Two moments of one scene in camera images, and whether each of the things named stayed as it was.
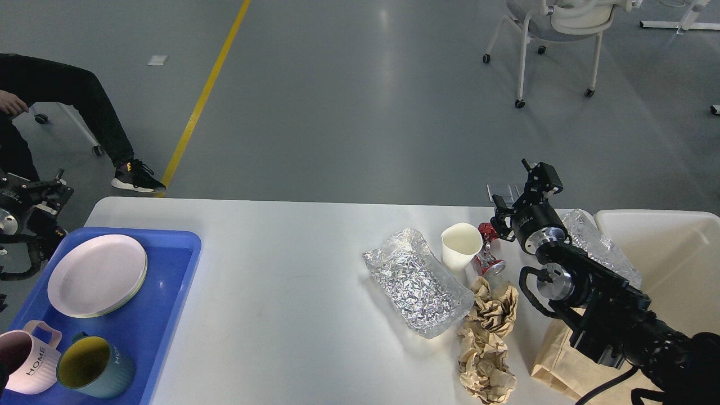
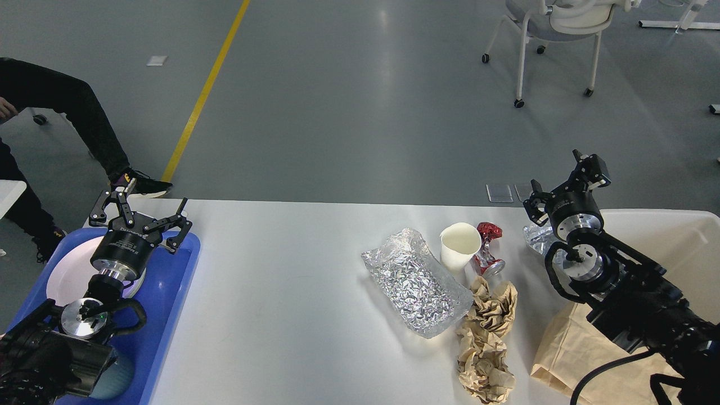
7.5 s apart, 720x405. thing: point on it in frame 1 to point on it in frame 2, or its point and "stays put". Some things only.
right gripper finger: x=543 y=178 to x=593 y=172
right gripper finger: x=498 y=221 to x=536 y=206
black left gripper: x=16 y=194 to x=124 y=251
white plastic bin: x=676 y=254 stays put
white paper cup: x=460 y=243 stays put
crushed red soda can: x=485 y=261 stays put
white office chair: x=549 y=21 stays put
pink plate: x=95 y=274 stays put
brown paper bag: x=571 y=375 stays put
